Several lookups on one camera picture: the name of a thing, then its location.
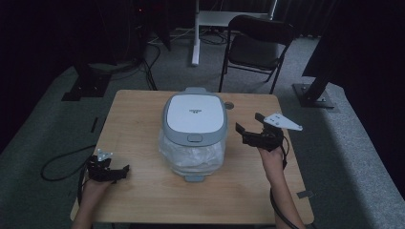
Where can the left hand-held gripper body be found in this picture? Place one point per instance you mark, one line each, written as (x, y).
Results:
(98, 171)

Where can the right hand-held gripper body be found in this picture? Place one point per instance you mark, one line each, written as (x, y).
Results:
(270, 140)

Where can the grey white lidded trash can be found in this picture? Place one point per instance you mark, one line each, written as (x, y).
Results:
(194, 114)

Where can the person's left hand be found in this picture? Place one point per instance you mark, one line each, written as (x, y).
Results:
(94, 191)

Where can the person's right hand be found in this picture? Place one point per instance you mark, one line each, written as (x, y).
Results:
(273, 165)

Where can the round grey table grommet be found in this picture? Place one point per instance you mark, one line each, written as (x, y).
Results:
(228, 105)

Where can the small black floor strip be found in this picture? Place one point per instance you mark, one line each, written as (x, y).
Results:
(94, 125)

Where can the clear plastic trash bag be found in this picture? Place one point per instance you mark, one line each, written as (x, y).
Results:
(191, 157)

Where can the black slanted stand with base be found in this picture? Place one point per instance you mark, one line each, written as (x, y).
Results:
(313, 95)

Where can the grey tape strip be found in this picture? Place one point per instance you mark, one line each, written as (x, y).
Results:
(305, 194)

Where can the black folding chair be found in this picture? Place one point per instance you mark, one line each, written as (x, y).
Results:
(254, 52)

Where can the black stand with flat base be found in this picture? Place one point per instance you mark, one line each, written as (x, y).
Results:
(87, 86)

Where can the white desk frame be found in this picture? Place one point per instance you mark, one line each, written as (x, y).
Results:
(197, 38)

